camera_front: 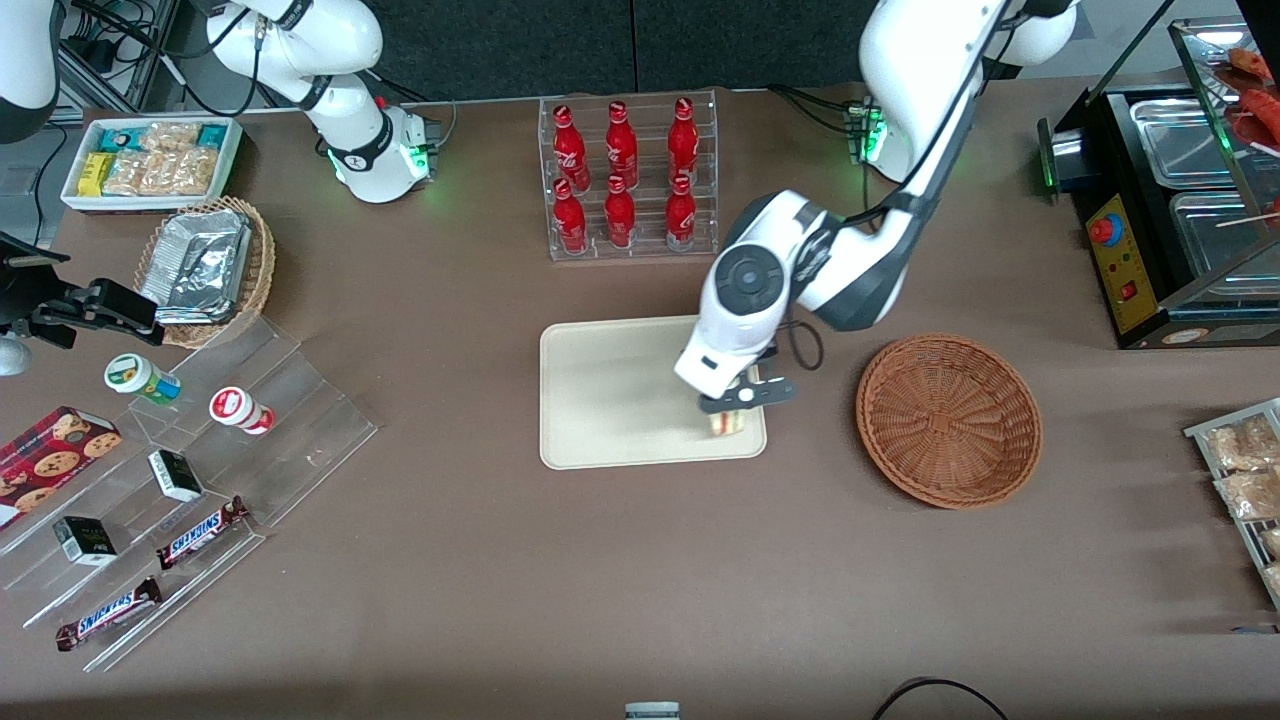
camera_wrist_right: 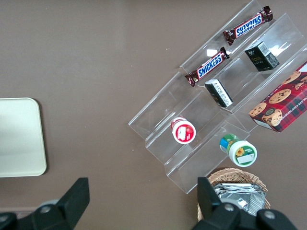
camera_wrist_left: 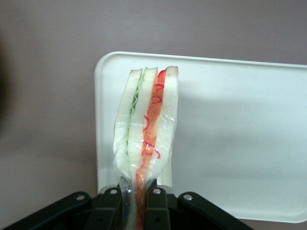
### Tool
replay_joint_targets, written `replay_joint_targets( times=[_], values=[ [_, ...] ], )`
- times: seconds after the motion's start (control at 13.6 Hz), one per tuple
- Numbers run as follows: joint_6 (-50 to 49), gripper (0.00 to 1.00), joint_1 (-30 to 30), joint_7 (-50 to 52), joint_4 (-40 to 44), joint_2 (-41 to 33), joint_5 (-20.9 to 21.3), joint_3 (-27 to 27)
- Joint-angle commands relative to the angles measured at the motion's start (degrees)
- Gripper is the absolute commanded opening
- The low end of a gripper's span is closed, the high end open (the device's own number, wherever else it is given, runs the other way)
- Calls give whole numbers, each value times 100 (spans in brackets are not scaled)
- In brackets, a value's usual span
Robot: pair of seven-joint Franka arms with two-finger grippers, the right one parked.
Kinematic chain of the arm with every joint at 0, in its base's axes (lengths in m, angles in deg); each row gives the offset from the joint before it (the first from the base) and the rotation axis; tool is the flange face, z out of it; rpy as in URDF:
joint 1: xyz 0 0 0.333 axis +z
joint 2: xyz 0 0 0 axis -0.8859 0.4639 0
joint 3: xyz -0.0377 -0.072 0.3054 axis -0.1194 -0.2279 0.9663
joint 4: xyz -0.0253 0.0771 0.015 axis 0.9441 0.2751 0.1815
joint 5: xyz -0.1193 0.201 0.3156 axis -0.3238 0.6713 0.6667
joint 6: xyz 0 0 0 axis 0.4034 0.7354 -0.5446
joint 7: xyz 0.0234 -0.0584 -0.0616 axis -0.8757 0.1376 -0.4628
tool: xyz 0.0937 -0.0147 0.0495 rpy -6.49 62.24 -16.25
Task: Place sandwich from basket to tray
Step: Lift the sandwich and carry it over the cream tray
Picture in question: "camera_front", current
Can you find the green lidded sunflower cup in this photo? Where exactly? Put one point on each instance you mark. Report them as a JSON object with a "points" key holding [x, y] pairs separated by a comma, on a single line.
{"points": [[128, 372]]}

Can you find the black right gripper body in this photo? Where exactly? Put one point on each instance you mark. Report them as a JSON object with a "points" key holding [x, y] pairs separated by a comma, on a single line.
{"points": [[22, 288]]}

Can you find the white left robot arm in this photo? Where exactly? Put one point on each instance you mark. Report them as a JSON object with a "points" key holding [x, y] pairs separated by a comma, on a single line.
{"points": [[900, 60]]}

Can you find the clear acrylic stepped stand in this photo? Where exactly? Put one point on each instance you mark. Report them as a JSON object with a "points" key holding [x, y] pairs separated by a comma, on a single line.
{"points": [[300, 430]]}

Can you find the black hot food warmer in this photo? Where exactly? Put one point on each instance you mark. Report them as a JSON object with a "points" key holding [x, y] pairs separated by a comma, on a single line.
{"points": [[1115, 270]]}

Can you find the red sausage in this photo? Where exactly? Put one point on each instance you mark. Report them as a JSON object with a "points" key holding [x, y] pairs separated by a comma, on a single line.
{"points": [[1250, 62], [1262, 115]]}

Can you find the silver foil wrapped pack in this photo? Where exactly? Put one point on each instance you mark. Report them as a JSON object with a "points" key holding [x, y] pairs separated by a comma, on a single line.
{"points": [[195, 316], [195, 260]]}

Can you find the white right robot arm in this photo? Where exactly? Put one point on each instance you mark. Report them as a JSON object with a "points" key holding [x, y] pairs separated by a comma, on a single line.
{"points": [[345, 110]]}

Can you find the aluminium frame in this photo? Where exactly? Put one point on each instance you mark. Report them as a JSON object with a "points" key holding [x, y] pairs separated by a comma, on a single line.
{"points": [[150, 50]]}

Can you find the clear rice cracker pack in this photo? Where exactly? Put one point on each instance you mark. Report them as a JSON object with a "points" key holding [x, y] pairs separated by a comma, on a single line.
{"points": [[198, 170], [170, 137], [163, 172], [128, 175]]}

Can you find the yellow snack bar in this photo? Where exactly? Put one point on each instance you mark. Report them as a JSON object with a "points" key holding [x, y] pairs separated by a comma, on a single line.
{"points": [[96, 175]]}

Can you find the tray of packaged pastries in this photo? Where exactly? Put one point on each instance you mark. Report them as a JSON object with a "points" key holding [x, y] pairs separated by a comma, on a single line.
{"points": [[1197, 432]]}

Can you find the light wicker basket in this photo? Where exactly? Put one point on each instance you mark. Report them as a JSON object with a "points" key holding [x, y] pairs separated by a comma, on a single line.
{"points": [[262, 270]]}

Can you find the small black carton box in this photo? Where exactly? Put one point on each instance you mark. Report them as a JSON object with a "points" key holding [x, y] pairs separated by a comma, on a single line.
{"points": [[175, 476], [88, 542]]}

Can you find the steel warmer pan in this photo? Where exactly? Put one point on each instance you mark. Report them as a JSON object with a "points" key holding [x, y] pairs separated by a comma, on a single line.
{"points": [[1180, 145], [1220, 240]]}

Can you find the clear fried snack bag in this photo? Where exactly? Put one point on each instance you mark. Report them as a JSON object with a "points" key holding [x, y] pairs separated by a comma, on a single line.
{"points": [[1272, 542], [1250, 495], [1274, 578], [1240, 445]]}

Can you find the red tartan cookie box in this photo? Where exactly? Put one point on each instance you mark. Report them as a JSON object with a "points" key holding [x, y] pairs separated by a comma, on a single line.
{"points": [[50, 460]]}

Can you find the teal snack pack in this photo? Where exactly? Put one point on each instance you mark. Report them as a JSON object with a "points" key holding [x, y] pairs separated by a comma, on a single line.
{"points": [[213, 135], [118, 138]]}

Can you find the triangle sandwich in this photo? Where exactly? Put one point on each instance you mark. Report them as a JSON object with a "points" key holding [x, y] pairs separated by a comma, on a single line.
{"points": [[728, 422]]}

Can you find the white plastic snack bin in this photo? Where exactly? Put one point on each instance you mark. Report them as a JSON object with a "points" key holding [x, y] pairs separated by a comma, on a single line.
{"points": [[140, 203]]}

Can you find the clear acrylic bottle rack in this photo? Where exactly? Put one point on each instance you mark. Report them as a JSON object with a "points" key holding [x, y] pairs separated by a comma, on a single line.
{"points": [[650, 245]]}

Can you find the Snickers chocolate bar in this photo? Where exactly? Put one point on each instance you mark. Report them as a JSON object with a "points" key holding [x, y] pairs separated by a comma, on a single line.
{"points": [[200, 532], [108, 613]]}

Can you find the red Coca-Cola bottle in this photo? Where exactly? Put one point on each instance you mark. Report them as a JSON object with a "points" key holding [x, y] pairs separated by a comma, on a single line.
{"points": [[620, 218], [570, 222], [570, 150], [681, 218], [684, 145], [622, 150]]}

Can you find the cream plastic tray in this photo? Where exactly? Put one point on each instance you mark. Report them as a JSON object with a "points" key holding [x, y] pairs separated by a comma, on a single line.
{"points": [[610, 390]]}

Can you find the red lidded yogurt cup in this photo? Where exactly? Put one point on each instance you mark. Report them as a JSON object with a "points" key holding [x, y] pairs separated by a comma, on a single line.
{"points": [[232, 405]]}

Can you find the brown wicker basket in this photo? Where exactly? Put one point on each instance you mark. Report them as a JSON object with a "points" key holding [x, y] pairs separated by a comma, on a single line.
{"points": [[950, 420]]}

